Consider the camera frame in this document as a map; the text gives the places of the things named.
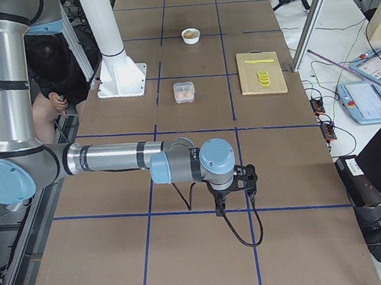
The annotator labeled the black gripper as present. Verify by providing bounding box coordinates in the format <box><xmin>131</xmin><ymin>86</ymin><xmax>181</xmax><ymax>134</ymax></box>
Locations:
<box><xmin>207</xmin><ymin>183</ymin><xmax>233</xmax><ymax>206</ymax></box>

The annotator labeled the white round bowl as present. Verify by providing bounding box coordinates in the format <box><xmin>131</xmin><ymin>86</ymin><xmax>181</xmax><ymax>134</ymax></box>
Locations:
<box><xmin>181</xmin><ymin>28</ymin><xmax>200</xmax><ymax>45</ymax></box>

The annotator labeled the brown egg from bowl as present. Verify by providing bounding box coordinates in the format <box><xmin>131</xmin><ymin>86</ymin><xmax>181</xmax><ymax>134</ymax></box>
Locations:
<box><xmin>183</xmin><ymin>30</ymin><xmax>194</xmax><ymax>39</ymax></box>

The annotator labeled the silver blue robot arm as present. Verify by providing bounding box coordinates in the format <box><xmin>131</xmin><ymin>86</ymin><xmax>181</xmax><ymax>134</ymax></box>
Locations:
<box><xmin>0</xmin><ymin>0</ymin><xmax>241</xmax><ymax>205</ymax></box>

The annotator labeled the clear plastic egg box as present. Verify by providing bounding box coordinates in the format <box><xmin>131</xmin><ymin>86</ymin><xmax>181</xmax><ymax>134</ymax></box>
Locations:
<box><xmin>172</xmin><ymin>81</ymin><xmax>196</xmax><ymax>104</ymax></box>

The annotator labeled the black box device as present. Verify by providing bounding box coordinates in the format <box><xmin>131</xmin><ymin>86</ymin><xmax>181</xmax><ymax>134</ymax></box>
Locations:
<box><xmin>335</xmin><ymin>155</ymin><xmax>381</xmax><ymax>208</ymax></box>

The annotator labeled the bamboo cutting board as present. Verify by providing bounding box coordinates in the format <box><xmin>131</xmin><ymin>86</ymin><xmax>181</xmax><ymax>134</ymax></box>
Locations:
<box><xmin>236</xmin><ymin>51</ymin><xmax>288</xmax><ymax>95</ymax></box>

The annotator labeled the lemon slice four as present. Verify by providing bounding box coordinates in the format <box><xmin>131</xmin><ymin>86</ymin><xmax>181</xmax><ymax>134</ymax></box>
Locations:
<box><xmin>260</xmin><ymin>81</ymin><xmax>271</xmax><ymax>88</ymax></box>

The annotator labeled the lemon slice three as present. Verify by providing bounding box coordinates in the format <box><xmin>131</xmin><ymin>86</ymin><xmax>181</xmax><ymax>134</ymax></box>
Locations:
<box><xmin>259</xmin><ymin>79</ymin><xmax>270</xmax><ymax>87</ymax></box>

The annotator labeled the lemon slice two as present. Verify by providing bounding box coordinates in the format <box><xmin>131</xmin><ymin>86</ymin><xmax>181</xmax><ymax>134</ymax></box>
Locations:
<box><xmin>258</xmin><ymin>75</ymin><xmax>270</xmax><ymax>81</ymax></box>

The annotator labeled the orange black electronics board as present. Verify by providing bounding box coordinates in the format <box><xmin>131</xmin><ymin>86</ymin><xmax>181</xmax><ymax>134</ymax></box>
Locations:
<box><xmin>310</xmin><ymin>98</ymin><xmax>326</xmax><ymax>116</ymax></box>

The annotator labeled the yellow plastic knife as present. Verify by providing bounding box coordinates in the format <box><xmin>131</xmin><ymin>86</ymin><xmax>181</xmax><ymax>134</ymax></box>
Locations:
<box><xmin>244</xmin><ymin>58</ymin><xmax>275</xmax><ymax>64</ymax></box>

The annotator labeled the near blue teach pendant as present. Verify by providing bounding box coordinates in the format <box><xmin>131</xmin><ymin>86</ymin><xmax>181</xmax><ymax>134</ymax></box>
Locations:
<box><xmin>337</xmin><ymin>81</ymin><xmax>381</xmax><ymax>125</ymax></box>

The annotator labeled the blue teach pendant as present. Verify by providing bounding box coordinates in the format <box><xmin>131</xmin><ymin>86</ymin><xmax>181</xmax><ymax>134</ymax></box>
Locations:
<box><xmin>348</xmin><ymin>49</ymin><xmax>381</xmax><ymax>83</ymax></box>
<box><xmin>337</xmin><ymin>81</ymin><xmax>381</xmax><ymax>125</ymax></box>

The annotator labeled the seated person in black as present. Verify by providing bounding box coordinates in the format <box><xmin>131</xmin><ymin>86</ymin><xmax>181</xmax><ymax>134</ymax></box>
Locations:
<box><xmin>25</xmin><ymin>34</ymin><xmax>90</xmax><ymax>144</ymax></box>

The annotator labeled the far blue teach pendant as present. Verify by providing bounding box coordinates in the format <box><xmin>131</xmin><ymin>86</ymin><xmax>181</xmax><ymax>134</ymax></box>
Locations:
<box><xmin>348</xmin><ymin>49</ymin><xmax>381</xmax><ymax>83</ymax></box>

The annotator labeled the reacher grabber stick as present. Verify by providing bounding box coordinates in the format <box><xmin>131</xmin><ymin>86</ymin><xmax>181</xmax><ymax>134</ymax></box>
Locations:
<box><xmin>307</xmin><ymin>49</ymin><xmax>381</xmax><ymax>87</ymax></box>

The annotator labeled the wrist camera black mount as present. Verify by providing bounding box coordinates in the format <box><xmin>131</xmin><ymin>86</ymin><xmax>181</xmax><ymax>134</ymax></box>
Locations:
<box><xmin>228</xmin><ymin>164</ymin><xmax>258</xmax><ymax>193</ymax></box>

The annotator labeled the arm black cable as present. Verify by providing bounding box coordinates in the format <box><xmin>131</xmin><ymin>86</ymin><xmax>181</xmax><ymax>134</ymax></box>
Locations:
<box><xmin>172</xmin><ymin>172</ymin><xmax>266</xmax><ymax>256</ymax></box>

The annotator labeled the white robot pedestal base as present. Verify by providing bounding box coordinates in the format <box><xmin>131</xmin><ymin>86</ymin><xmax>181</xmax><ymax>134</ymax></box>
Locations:
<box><xmin>79</xmin><ymin>0</ymin><xmax>147</xmax><ymax>99</ymax></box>

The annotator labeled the aluminium frame post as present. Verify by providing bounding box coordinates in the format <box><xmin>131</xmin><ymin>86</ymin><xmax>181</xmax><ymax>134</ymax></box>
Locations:
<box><xmin>291</xmin><ymin>0</ymin><xmax>325</xmax><ymax>72</ymax></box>

